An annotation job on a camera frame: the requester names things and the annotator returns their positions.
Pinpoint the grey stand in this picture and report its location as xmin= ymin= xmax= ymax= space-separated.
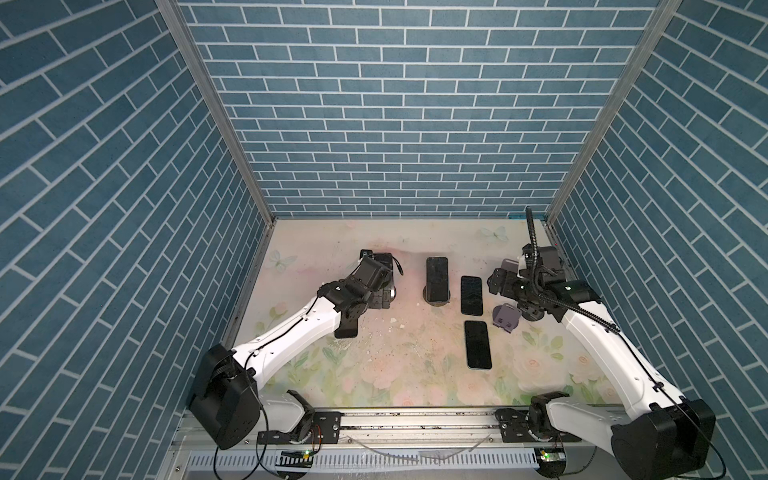
xmin=492 ymin=303 xmax=522 ymax=333
xmin=501 ymin=258 xmax=519 ymax=276

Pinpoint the black phone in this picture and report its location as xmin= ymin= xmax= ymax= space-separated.
xmin=333 ymin=313 xmax=359 ymax=339
xmin=460 ymin=276 xmax=484 ymax=317

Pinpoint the teal-edged phone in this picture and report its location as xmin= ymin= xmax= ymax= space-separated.
xmin=426 ymin=257 xmax=450 ymax=291

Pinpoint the teal phone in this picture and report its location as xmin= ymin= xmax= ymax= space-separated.
xmin=464 ymin=320 xmax=492 ymax=370

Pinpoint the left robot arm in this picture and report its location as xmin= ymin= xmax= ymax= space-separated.
xmin=188 ymin=250 xmax=403 ymax=450

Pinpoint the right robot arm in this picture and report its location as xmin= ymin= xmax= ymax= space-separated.
xmin=487 ymin=267 xmax=716 ymax=479

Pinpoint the wooden round stand right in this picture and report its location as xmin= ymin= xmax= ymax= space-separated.
xmin=423 ymin=286 xmax=451 ymax=307

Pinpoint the right controller board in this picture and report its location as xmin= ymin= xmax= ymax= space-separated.
xmin=534 ymin=448 xmax=567 ymax=479

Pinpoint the controller board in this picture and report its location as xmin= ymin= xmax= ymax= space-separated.
xmin=534 ymin=448 xmax=567 ymax=479
xmin=275 ymin=450 xmax=315 ymax=480

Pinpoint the left controller board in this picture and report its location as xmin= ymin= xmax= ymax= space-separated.
xmin=275 ymin=450 xmax=315 ymax=480

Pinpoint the right frame post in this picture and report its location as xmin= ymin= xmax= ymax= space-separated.
xmin=545 ymin=0 xmax=682 ymax=229

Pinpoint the frame post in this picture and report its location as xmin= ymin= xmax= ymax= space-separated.
xmin=156 ymin=0 xmax=275 ymax=228
xmin=545 ymin=0 xmax=682 ymax=229

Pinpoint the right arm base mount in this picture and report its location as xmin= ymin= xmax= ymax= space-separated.
xmin=494 ymin=408 xmax=582 ymax=443

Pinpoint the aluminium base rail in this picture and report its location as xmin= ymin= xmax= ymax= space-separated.
xmin=235 ymin=398 xmax=630 ymax=451

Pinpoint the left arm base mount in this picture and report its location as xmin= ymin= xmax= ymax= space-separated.
xmin=257 ymin=411 xmax=343 ymax=446

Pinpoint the left frame post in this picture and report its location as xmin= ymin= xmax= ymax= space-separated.
xmin=156 ymin=0 xmax=275 ymax=228

